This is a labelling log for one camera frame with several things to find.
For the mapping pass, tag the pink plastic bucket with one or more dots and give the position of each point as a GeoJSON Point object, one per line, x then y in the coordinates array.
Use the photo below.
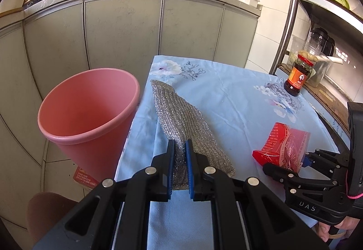
{"type": "Point", "coordinates": [85, 102]}

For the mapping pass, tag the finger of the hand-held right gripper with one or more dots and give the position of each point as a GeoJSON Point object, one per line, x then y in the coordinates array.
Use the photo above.
{"type": "Point", "coordinates": [307, 160]}
{"type": "Point", "coordinates": [276, 172]}

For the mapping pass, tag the steel kitchen rack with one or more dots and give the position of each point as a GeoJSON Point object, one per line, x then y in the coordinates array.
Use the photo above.
{"type": "Point", "coordinates": [290, 11]}

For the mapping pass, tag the dark sauce jar red label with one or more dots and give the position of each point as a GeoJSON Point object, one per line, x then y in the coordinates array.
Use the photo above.
{"type": "Point", "coordinates": [297, 79]}

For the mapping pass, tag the brown stool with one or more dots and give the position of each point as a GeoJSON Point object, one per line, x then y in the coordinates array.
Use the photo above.
{"type": "Point", "coordinates": [51, 216]}

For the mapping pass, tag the grey kitchen cabinet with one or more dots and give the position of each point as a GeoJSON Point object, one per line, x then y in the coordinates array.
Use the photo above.
{"type": "Point", "coordinates": [122, 34]}

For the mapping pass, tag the red printed card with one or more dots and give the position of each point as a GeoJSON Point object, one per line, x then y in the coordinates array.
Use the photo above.
{"type": "Point", "coordinates": [85, 177]}

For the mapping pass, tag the black blender jug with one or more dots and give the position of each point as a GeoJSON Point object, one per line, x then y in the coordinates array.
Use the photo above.
{"type": "Point", "coordinates": [322, 40]}

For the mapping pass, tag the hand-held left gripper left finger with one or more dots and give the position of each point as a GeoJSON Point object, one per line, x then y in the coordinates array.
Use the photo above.
{"type": "Point", "coordinates": [171, 170]}

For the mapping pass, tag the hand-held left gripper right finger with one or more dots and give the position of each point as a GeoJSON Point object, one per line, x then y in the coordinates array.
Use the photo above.
{"type": "Point", "coordinates": [190, 170]}

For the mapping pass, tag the ginger piece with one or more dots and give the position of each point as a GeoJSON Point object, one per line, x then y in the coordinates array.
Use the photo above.
{"type": "Point", "coordinates": [307, 54]}

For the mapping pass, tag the white plastic tray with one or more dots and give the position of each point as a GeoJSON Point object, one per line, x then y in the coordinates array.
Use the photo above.
{"type": "Point", "coordinates": [245, 0]}

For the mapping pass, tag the light blue floral tablecloth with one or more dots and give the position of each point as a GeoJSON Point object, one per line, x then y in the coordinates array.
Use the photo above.
{"type": "Point", "coordinates": [235, 102]}

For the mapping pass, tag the silver mesh scouring cloth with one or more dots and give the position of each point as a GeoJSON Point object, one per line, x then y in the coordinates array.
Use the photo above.
{"type": "Point", "coordinates": [181, 113]}

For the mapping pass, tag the person's right hand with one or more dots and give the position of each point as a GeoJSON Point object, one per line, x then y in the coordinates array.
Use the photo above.
{"type": "Point", "coordinates": [324, 231]}

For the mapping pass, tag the white vegetable stalk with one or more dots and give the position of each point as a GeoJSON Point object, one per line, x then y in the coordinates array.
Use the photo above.
{"type": "Point", "coordinates": [331, 59]}

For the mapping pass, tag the clear plastic container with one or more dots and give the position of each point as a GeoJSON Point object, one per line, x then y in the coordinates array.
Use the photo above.
{"type": "Point", "coordinates": [322, 74]}

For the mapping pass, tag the red printed packet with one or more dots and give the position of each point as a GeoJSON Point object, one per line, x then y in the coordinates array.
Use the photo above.
{"type": "Point", "coordinates": [275, 139]}

